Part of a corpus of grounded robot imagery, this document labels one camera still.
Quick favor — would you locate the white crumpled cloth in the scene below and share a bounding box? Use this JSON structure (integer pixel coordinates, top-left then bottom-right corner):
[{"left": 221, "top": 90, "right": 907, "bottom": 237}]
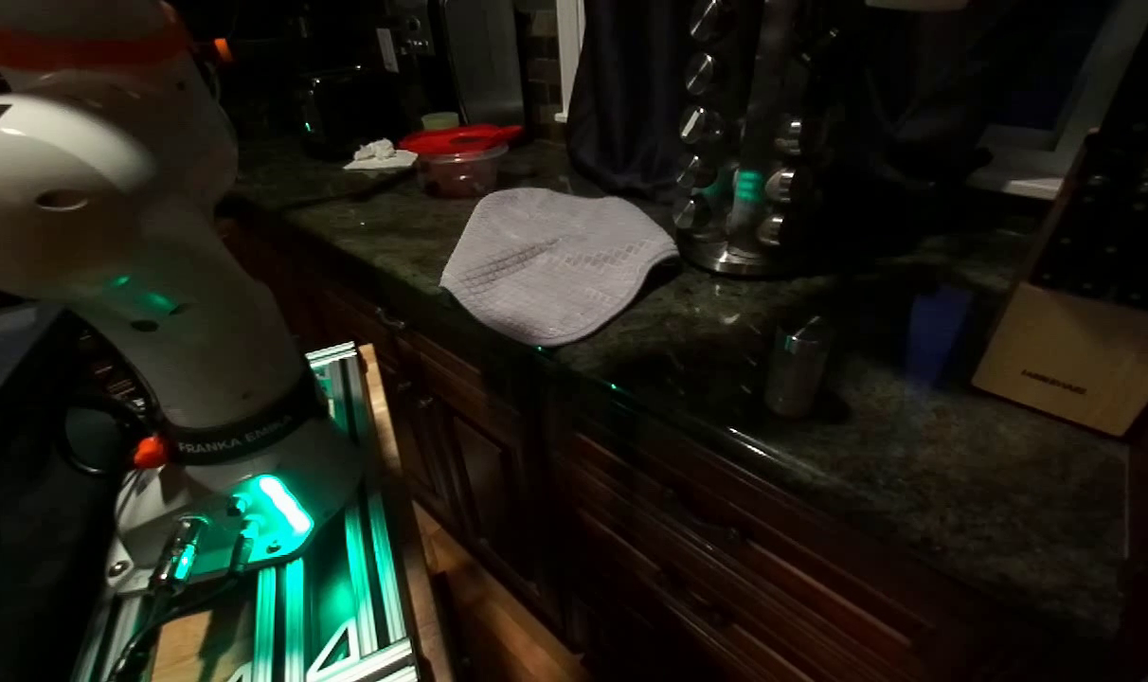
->
[{"left": 340, "top": 134, "right": 422, "bottom": 177}]

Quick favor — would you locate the grey waffle cloth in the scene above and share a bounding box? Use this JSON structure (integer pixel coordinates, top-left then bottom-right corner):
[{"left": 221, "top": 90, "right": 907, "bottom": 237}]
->
[{"left": 435, "top": 187, "right": 681, "bottom": 353}]

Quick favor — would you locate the wooden knife block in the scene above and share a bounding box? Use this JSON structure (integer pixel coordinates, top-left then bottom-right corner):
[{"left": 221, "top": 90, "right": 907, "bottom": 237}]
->
[{"left": 969, "top": 124, "right": 1148, "bottom": 444}]

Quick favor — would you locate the grey rectangular appliance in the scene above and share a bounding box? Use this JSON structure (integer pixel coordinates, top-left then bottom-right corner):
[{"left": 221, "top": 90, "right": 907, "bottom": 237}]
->
[{"left": 435, "top": 0, "right": 531, "bottom": 130}]

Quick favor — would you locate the silver rotating spice stand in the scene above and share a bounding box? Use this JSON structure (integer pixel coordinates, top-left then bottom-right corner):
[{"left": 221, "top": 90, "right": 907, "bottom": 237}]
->
[{"left": 662, "top": 0, "right": 843, "bottom": 279}]

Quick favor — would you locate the black curtain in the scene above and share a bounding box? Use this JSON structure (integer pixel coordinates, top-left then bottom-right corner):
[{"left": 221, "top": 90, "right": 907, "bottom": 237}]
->
[{"left": 566, "top": 0, "right": 778, "bottom": 206}]

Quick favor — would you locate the dark wooden cabinet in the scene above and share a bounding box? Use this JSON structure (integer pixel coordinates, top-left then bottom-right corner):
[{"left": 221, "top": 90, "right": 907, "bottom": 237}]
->
[{"left": 215, "top": 211, "right": 1132, "bottom": 682}]

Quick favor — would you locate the spice jar with silver cap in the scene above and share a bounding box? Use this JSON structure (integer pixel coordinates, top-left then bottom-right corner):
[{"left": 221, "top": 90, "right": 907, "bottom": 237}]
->
[{"left": 757, "top": 314, "right": 843, "bottom": 423}]

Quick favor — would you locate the red plastic container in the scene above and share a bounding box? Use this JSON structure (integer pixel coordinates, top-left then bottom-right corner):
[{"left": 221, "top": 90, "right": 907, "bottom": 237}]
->
[{"left": 397, "top": 121, "right": 526, "bottom": 199}]

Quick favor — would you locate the blue cup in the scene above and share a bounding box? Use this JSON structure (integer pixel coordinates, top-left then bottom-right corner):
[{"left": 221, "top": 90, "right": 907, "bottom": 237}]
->
[{"left": 902, "top": 279, "right": 978, "bottom": 395}]

